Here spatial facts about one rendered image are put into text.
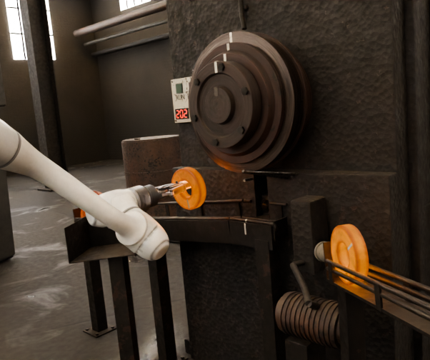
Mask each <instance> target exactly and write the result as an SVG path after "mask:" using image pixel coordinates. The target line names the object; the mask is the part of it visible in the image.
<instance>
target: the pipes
mask: <svg viewBox="0 0 430 360"><path fill-rule="evenodd" d="M165 10H166V0H164V1H160V2H158V3H155V4H152V5H149V6H145V7H143V8H140V9H137V10H134V11H130V12H128V13H125V14H122V15H119V16H115V17H113V18H110V19H107V20H104V21H101V22H99V23H96V24H92V25H90V26H86V27H84V28H81V29H77V30H75V31H74V36H75V37H76V38H78V37H80V36H84V35H87V34H91V33H94V32H96V31H101V30H103V29H107V28H110V27H113V26H116V25H119V24H123V23H126V22H128V21H133V20H135V19H139V18H142V17H145V16H148V15H151V14H155V13H158V12H160V11H165ZM166 23H168V19H164V20H162V21H158V22H154V23H152V24H147V25H145V26H140V27H137V28H135V29H130V30H128V31H123V32H120V33H117V34H113V35H111V36H106V37H103V38H100V39H96V40H93V41H89V42H86V43H84V46H88V45H91V44H95V43H99V42H101V41H106V40H109V39H113V38H116V37H119V36H123V35H126V34H131V33H134V32H137V31H141V30H144V29H148V28H151V27H154V26H158V25H162V24H166ZM165 39H169V33H166V34H162V35H158V36H153V37H150V38H147V39H142V40H139V41H134V42H131V43H128V44H123V45H120V46H115V47H112V48H109V49H104V50H101V51H96V52H93V53H91V56H92V57H96V56H101V55H104V54H110V53H113V52H116V51H121V50H124V49H130V48H134V47H137V46H142V45H145V44H150V43H154V42H157V41H162V40H165Z"/></svg>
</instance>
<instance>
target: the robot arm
mask: <svg viewBox="0 0 430 360"><path fill-rule="evenodd" d="M0 169H1V170H5V171H11V172H14V173H18V174H22V175H24V176H28V177H30V178H33V179H35V180H37V181H38V182H40V183H42V184H43V185H45V186H47V187H49V188H50V189H51V190H53V191H55V192H56V193H58V194H59V195H61V196H62V197H64V198H65V199H67V200H68V201H70V202H71V203H73V204H74V205H76V206H77V207H79V208H80V209H82V210H83V211H85V214H86V218H87V220H88V222H89V223H90V224H91V225H92V226H96V227H101V228H104V227H108V228H109V229H112V230H114V231H115V232H116V237H117V239H118V240H119V241H120V242H121V243H122V244H123V245H124V246H126V247H127V248H128V249H130V250H131V251H132V252H134V253H136V254H138V255H139V256H140V257H142V258H144V259H147V260H150V261H153V260H157V259H160V258H161V257H162V256H163V255H164V254H165V253H166V252H167V250H168V248H169V238H168V235H167V233H166V232H165V230H164V229H163V228H162V227H161V225H160V224H159V223H158V222H157V221H155V220H154V219H153V218H152V217H151V216H149V215H148V214H147V213H146V212H145V211H147V210H148V209H149V208H150V207H153V206H156V205H157V204H158V202H159V199H165V198H166V197H168V196H170V197H174V196H176V195H177V194H180V193H182V192H185V191H186V190H187V189H190V188H191V186H190V184H189V183H188V182H187V181H180V182H178V181H176V183H175V184H174V183H171V184H166V185H163V186H158V187H154V186H152V185H146V186H135V187H131V188H127V189H117V190H113V191H108V192H106V193H103V194H100V195H97V194H96V193H94V192H93V191H92V190H91V189H89V188H88V187H87V186H85V185H84V184H82V183H81V182H80V181H79V180H77V179H76V178H74V177H73V176H72V175H71V174H69V173H68V172H67V171H65V170H64V169H62V168H61V167H60V166H58V165H57V164H55V163H54V162H53V161H51V160H50V159H48V158H47V157H45V156H44V155H43V154H42V153H40V152H39V151H38V150H37V149H35V148H34V147H33V146H32V145H31V144H30V143H29V142H28V141H27V140H26V139H25V138H24V137H23V136H22V135H21V134H20V133H19V132H17V131H15V130H14V129H13V128H11V127H10V126H9V125H8V124H7V123H5V122H4V121H2V120H1V119H0Z"/></svg>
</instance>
